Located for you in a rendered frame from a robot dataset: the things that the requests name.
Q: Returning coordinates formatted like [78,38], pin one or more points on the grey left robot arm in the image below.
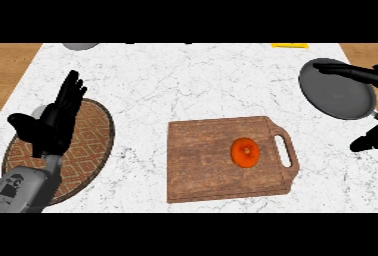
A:
[24,186]

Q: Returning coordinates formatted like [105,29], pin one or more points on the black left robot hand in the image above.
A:
[55,126]

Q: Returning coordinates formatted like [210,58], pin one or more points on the brown wooden cutting board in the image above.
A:
[207,160]

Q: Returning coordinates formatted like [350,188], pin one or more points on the orange squash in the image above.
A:
[244,152]

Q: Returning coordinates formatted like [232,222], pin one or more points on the flat yellow object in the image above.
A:
[290,45]

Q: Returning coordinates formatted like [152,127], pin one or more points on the round woven brown placemat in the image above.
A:
[89,140]

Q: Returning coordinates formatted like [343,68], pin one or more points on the grey round bowl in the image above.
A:
[80,46]

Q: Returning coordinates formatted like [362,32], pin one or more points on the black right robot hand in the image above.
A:
[352,72]

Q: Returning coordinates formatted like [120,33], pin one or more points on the dark grey pan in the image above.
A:
[334,96]

